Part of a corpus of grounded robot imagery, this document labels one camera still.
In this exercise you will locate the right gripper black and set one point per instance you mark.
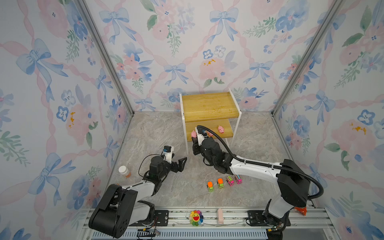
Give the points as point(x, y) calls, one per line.
point(196, 148)

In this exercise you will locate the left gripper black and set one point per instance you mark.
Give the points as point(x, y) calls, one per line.
point(180, 167)

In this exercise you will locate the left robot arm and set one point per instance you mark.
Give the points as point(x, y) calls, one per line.
point(124, 206)

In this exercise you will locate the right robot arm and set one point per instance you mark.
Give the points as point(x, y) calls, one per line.
point(293, 183)

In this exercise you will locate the white wooden two-tier shelf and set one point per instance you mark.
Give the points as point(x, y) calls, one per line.
point(210, 110)

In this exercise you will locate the orange green toy car left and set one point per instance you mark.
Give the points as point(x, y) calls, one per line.
point(210, 186)

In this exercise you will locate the orange green toy car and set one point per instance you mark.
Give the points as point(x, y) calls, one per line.
point(220, 183)
point(210, 186)

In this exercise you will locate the orange green toy car right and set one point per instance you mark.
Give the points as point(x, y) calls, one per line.
point(220, 183)

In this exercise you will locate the green pink toy truck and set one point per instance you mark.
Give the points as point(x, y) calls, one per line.
point(230, 180)

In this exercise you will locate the blue pink toy truck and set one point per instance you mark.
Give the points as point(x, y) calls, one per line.
point(238, 179)

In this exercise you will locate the white cap orange bottle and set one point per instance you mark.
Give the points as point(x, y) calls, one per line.
point(124, 171)

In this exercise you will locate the rainbow smiling flower toy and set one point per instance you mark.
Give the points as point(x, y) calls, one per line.
point(196, 218)

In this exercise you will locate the red orange toy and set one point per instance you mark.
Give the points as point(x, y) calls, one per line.
point(303, 211)

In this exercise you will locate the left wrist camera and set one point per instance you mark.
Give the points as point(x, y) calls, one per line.
point(167, 149)

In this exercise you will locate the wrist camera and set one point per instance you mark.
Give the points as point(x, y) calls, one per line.
point(201, 135)
point(167, 149)

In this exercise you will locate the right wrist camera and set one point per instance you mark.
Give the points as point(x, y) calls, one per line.
point(201, 135)

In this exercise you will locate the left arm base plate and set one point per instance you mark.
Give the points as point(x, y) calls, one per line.
point(159, 218)

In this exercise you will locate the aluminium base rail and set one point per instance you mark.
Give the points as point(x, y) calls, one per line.
point(316, 225)

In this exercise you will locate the pink block on rail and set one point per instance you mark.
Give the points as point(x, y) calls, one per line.
point(220, 216)

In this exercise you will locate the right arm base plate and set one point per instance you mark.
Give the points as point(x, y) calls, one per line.
point(256, 218)

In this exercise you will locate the aluminium corner post left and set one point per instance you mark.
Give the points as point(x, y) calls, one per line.
point(95, 34)

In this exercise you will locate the aluminium corner post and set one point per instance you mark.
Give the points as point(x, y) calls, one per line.
point(95, 34)
point(330, 16)

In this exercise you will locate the aluminium corner post right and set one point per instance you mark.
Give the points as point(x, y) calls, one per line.
point(330, 16)

